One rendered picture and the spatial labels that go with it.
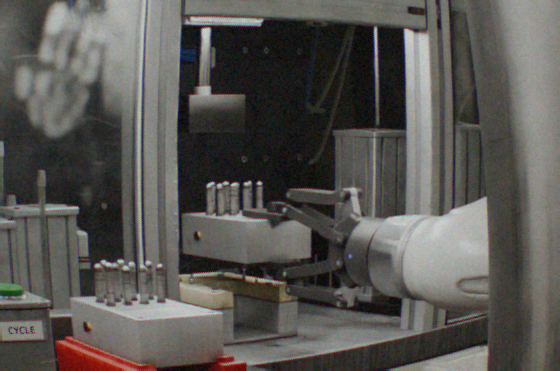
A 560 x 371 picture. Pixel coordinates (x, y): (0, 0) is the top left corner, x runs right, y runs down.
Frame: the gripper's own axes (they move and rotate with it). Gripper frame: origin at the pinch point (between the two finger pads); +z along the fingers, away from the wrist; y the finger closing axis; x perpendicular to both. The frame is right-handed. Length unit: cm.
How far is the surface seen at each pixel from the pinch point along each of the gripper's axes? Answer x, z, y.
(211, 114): 1.1, 9.6, 13.9
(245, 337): 1.3, 2.8, -12.6
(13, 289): 47, -21, 0
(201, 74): 0.9, 12.0, 18.8
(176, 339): 32.3, -25.9, -4.7
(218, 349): 27.5, -25.9, -6.1
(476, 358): -16.8, -20.2, -15.3
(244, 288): -3.3, 8.7, -7.4
